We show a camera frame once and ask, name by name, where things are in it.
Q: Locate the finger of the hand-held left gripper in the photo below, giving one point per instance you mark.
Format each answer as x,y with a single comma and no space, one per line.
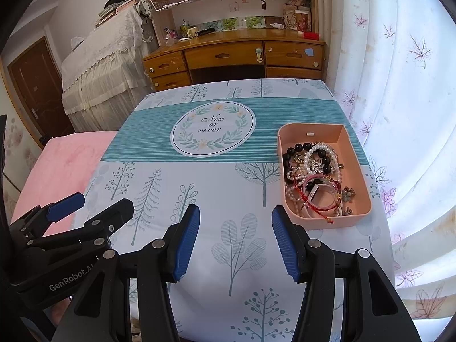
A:
66,205
114,213

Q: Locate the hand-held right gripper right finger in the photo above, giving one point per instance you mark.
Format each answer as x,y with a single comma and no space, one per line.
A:
285,242

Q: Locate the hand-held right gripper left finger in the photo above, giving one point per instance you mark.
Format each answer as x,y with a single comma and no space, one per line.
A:
185,242

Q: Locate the pile of jewelry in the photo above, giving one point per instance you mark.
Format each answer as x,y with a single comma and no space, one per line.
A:
320,185

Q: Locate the pink plastic box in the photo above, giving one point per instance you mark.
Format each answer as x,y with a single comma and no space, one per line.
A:
356,171

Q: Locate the pink blanket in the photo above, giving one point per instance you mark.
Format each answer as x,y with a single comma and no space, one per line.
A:
71,164

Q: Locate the tree print tablecloth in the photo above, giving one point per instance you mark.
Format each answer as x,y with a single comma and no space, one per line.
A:
213,192

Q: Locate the brown wooden door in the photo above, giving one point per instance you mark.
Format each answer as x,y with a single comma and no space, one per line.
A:
35,89

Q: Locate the white lace cover cloth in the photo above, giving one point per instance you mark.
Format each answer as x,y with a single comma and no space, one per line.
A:
103,71

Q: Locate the green white hanging toy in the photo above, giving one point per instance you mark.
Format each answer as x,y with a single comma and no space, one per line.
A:
259,54

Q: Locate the blue sticker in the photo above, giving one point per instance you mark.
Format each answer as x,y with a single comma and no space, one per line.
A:
309,52

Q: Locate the wooden desk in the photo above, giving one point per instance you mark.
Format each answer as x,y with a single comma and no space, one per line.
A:
228,55

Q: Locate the white floral curtain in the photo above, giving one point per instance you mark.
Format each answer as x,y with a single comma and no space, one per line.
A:
402,78

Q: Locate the stack of books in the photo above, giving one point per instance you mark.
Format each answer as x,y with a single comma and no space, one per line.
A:
114,9

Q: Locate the black tube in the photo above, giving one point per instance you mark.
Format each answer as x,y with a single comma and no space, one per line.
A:
205,32

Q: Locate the red case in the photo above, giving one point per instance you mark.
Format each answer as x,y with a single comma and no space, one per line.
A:
310,35

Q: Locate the grey plush toy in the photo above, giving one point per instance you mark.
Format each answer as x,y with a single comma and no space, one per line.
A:
145,8

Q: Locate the white tube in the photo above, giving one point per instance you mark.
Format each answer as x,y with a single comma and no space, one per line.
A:
277,26

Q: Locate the red patterned cup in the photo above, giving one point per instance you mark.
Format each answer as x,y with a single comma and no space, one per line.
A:
302,21

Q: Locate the row of green picture tiles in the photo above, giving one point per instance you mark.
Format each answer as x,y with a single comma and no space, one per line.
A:
238,23

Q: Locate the wooden bookshelf hutch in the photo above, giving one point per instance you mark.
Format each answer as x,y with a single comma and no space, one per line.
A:
228,3

